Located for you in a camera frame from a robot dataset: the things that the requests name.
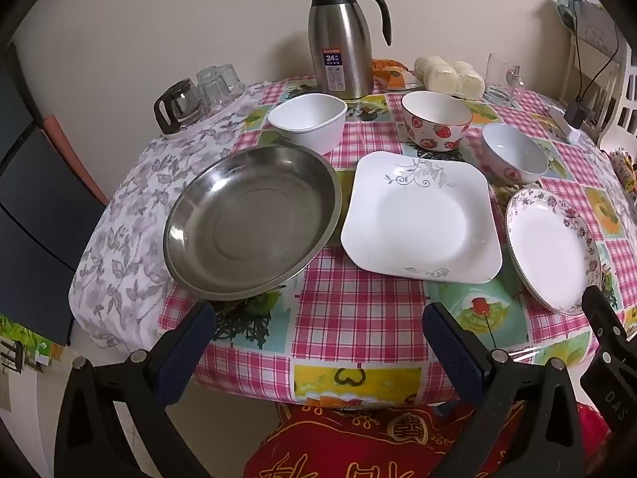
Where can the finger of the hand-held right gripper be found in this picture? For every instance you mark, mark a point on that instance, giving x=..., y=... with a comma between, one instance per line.
x=604, y=316

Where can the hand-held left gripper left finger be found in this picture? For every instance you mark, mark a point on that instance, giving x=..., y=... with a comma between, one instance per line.
x=186, y=353

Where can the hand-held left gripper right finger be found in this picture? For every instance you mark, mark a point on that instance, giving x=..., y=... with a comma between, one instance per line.
x=455, y=353

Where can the floral rim round plate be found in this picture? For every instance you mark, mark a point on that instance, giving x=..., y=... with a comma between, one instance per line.
x=547, y=249

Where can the white square plate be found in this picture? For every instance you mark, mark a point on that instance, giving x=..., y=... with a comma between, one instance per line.
x=418, y=219

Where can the round stainless steel basin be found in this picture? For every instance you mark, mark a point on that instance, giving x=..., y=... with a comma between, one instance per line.
x=249, y=224

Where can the small white floral bowl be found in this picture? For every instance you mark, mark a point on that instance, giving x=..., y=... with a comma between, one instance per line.
x=512, y=152

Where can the strawberry print bowl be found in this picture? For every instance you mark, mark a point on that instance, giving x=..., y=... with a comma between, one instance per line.
x=438, y=132

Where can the white square bowl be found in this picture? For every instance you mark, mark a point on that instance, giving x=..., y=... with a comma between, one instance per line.
x=308, y=114

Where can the red gold print cushion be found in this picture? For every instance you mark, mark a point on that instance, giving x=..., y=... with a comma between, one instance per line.
x=348, y=443

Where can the colourful toy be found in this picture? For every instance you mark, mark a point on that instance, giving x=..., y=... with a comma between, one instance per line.
x=624, y=169

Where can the grey leaf print cloth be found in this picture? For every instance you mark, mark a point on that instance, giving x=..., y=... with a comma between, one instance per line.
x=129, y=209

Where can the green printed sheet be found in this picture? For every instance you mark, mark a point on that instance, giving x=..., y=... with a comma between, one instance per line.
x=20, y=333

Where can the black charger adapter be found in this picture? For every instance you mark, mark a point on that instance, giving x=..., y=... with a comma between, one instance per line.
x=577, y=114

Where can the white plastic chair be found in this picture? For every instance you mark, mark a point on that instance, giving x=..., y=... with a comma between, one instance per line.
x=624, y=109

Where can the dark cabinet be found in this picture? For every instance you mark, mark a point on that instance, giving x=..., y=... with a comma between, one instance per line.
x=35, y=209

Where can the brick red panel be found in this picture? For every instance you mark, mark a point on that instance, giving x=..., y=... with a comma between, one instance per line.
x=69, y=149

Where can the clear glass mug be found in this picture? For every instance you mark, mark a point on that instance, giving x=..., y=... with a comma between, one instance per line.
x=497, y=79

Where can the bag of white steamed buns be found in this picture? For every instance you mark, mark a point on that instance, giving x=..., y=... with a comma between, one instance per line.
x=448, y=77

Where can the orange snack packet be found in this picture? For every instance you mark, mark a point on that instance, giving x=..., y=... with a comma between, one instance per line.
x=390, y=74

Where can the floral cloth on chair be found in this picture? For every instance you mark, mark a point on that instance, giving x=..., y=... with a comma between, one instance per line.
x=592, y=25

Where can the stainless steel thermos jug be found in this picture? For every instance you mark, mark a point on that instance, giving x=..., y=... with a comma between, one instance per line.
x=338, y=35

